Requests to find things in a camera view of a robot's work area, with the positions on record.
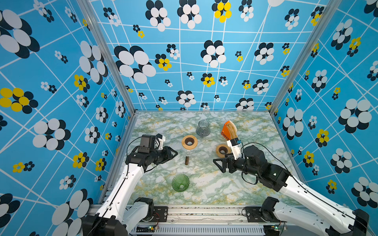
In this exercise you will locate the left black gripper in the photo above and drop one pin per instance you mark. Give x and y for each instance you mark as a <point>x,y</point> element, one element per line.
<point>168,155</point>

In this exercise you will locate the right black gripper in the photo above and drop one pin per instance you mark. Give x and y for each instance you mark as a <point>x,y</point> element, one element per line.
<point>231,161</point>

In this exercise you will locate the glass server with wooden handle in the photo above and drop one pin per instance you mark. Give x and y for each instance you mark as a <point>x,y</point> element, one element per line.
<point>187,157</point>

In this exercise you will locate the wooden ring dripper holder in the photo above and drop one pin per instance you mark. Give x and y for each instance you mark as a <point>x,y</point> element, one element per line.
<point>189,142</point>

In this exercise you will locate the green glass dripper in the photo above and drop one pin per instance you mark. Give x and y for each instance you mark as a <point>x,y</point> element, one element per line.
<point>180,183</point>

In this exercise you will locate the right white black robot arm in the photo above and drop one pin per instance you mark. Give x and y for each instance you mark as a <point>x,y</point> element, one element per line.
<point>323,216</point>

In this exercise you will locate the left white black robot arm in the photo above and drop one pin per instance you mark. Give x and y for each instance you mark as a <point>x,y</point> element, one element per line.
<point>113,218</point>

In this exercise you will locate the orange coffee filter pack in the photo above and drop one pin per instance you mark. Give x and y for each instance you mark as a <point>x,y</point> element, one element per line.
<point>229,131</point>

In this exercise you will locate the left green circuit board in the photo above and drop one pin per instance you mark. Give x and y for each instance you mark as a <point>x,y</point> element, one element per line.
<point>146,229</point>

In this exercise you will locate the green circuit board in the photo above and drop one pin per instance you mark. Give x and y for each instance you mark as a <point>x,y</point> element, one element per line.
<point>273,230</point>
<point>146,229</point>

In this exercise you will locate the right green circuit board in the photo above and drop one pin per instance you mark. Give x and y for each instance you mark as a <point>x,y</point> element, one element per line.
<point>273,230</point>

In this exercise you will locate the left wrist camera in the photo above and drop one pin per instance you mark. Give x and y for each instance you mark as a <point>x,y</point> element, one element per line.
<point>160,139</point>

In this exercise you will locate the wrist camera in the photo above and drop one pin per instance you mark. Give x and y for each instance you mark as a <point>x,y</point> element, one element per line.
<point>160,139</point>
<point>235,145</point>

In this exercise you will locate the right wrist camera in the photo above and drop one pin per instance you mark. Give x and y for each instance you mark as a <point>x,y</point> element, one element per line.
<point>235,145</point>

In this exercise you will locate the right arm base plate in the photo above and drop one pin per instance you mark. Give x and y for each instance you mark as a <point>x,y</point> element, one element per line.
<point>256,214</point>

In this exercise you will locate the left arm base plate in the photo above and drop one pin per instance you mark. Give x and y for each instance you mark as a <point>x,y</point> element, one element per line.
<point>160,214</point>

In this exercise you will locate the left aluminium corner post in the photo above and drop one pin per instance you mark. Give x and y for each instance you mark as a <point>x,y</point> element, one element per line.
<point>100,40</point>

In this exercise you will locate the aluminium corner post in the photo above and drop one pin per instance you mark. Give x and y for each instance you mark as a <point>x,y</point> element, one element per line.
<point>100,40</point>
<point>329,12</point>

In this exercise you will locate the aluminium front rail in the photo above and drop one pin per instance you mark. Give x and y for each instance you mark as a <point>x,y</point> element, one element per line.
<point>212,221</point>

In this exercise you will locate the right aluminium corner post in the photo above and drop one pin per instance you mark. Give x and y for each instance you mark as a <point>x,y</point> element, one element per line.
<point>329,12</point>

